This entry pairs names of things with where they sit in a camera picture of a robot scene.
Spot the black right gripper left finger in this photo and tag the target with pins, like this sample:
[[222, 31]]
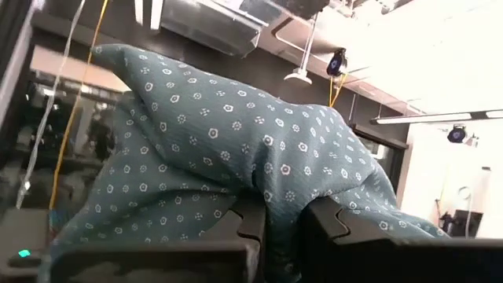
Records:
[[157, 263]]

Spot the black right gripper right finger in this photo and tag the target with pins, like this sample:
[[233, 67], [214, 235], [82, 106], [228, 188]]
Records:
[[373, 261]]

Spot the teal patterned cloth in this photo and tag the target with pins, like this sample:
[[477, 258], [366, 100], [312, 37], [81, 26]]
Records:
[[236, 129]]

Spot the person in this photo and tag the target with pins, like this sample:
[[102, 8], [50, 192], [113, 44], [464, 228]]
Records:
[[100, 137]]

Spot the long ceiling light strip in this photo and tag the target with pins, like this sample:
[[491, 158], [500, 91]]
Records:
[[424, 118]]

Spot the white ceiling fixture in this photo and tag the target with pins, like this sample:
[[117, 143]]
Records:
[[300, 74]]

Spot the ceiling-mounted camera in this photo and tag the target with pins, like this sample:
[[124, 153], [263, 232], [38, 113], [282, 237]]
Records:
[[456, 134], [336, 63]]

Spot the silver ceiling duct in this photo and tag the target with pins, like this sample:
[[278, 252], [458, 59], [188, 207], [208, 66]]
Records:
[[236, 23]]

